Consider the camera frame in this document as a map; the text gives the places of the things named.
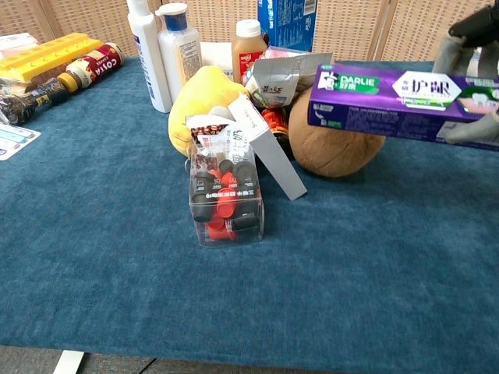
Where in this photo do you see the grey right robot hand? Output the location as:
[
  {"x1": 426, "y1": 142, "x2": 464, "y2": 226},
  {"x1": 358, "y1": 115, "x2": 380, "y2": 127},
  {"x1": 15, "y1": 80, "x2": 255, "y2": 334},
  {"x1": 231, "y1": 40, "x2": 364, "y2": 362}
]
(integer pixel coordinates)
[{"x1": 432, "y1": 34, "x2": 499, "y2": 146}]

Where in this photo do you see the purple toothpaste box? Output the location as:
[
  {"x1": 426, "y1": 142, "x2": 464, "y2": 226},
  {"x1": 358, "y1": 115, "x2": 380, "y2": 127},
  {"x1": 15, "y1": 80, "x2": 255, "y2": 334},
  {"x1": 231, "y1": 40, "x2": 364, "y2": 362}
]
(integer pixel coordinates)
[{"x1": 306, "y1": 63, "x2": 499, "y2": 152}]

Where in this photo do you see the blue carton box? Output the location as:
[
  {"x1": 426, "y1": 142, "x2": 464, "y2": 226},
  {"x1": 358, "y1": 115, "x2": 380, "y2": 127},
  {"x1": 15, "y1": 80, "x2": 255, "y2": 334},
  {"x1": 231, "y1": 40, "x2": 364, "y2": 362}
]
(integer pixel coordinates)
[{"x1": 257, "y1": 0, "x2": 319, "y2": 52}]

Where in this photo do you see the slim white cardboard box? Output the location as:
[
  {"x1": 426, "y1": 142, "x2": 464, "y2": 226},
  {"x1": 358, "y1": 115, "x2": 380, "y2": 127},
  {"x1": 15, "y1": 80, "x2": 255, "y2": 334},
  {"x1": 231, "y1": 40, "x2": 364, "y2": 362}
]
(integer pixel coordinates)
[{"x1": 227, "y1": 93, "x2": 309, "y2": 202}]

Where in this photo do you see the plain white box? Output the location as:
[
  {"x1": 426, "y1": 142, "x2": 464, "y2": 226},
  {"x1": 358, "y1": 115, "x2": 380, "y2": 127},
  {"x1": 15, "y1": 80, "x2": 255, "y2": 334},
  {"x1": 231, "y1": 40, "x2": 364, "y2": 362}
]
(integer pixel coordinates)
[{"x1": 200, "y1": 41, "x2": 235, "y2": 74}]

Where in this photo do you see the clear box of coffee capsules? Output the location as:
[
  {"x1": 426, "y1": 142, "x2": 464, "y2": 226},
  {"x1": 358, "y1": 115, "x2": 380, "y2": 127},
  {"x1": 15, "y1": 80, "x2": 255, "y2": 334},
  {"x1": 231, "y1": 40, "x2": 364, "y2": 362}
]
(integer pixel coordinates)
[{"x1": 188, "y1": 146, "x2": 266, "y2": 249}]

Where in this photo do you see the pink and white box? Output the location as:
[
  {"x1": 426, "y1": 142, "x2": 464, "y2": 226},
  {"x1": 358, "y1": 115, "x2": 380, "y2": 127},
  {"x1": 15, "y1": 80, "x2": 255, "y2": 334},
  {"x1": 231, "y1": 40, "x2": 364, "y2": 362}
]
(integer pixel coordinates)
[{"x1": 0, "y1": 33, "x2": 40, "y2": 59}]

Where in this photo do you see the woven folding screen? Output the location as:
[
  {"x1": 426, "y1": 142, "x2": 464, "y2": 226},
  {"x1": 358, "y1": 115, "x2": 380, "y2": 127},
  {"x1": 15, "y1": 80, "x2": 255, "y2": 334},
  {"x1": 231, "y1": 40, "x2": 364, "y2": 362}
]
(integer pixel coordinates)
[{"x1": 0, "y1": 0, "x2": 499, "y2": 63}]

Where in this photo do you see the brown plush toy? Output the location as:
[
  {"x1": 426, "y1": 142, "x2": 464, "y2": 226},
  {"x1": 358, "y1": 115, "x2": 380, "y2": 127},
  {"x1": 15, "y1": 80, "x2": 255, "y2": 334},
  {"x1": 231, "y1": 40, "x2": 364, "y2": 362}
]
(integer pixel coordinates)
[{"x1": 288, "y1": 87, "x2": 387, "y2": 179}]

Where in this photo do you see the pink packet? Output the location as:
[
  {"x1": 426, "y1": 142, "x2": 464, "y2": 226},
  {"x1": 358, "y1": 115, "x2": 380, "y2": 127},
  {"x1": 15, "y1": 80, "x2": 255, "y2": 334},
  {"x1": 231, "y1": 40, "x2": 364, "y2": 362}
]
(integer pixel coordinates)
[{"x1": 267, "y1": 45, "x2": 313, "y2": 60}]

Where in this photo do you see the silver foil packet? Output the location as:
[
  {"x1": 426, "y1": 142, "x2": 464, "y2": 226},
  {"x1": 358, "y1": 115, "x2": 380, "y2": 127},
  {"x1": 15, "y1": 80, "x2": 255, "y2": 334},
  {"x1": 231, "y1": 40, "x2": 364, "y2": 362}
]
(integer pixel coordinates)
[{"x1": 244, "y1": 52, "x2": 335, "y2": 109}]

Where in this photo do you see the dark red jar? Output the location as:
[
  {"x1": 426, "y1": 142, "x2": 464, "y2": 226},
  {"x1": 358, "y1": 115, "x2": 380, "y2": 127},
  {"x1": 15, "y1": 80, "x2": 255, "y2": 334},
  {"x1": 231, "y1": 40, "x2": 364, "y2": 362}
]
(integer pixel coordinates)
[{"x1": 260, "y1": 107, "x2": 292, "y2": 147}]

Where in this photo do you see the brown milk tea bottle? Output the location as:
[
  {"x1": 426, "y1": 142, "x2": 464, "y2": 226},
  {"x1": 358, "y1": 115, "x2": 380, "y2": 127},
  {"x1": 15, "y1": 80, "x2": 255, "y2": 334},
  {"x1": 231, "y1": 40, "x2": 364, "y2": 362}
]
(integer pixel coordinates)
[{"x1": 231, "y1": 19, "x2": 268, "y2": 85}]

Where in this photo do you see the coffee bean print packet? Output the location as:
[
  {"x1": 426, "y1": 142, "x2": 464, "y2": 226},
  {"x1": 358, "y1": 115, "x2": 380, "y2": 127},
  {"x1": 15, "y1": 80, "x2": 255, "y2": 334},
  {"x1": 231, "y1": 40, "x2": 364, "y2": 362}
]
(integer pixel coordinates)
[{"x1": 186, "y1": 112, "x2": 257, "y2": 172}]

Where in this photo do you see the yellow plush toy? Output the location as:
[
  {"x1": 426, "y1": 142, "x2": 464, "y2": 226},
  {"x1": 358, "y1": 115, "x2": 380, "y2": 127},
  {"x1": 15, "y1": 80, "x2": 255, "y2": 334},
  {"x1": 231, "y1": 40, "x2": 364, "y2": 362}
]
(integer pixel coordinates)
[{"x1": 168, "y1": 65, "x2": 250, "y2": 157}]

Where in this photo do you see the white bottle with blue cap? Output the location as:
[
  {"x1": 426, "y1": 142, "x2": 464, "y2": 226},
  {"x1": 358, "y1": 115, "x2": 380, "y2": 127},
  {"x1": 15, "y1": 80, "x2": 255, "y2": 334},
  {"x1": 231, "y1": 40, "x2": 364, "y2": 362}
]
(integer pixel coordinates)
[{"x1": 154, "y1": 2, "x2": 203, "y2": 103}]

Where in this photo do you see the tall white lotion bottle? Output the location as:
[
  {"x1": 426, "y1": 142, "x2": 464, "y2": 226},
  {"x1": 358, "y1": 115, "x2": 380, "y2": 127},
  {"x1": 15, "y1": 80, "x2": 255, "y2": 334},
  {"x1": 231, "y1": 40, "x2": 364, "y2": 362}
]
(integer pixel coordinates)
[{"x1": 126, "y1": 0, "x2": 174, "y2": 115}]

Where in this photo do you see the red Costa coffee bottle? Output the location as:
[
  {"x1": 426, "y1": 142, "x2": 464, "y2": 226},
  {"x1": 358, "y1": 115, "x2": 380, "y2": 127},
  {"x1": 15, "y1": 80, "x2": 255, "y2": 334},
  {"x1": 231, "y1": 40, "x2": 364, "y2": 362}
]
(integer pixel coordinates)
[{"x1": 57, "y1": 41, "x2": 125, "y2": 94}]

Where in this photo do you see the yellow plastic tray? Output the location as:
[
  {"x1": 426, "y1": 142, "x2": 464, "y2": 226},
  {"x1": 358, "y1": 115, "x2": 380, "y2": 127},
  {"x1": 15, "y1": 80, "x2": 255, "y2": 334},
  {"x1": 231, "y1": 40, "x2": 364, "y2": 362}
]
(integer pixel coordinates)
[{"x1": 0, "y1": 32, "x2": 103, "y2": 83}]

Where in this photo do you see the dark patterned bottle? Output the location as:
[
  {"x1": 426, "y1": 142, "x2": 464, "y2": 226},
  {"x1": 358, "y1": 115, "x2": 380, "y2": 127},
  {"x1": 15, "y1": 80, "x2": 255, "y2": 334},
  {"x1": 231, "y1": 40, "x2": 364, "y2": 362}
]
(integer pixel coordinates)
[{"x1": 0, "y1": 77, "x2": 72, "y2": 125}]

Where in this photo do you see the white toothbrush blister card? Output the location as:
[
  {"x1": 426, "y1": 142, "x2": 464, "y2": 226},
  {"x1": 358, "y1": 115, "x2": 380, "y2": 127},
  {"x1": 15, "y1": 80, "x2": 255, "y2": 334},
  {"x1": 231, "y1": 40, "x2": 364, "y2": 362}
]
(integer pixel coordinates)
[{"x1": 0, "y1": 122, "x2": 41, "y2": 162}]

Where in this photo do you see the white table leg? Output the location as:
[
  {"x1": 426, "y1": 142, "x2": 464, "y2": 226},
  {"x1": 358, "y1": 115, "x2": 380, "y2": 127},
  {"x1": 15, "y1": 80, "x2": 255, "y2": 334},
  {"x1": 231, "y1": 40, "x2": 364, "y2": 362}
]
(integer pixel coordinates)
[{"x1": 52, "y1": 349, "x2": 86, "y2": 374}]

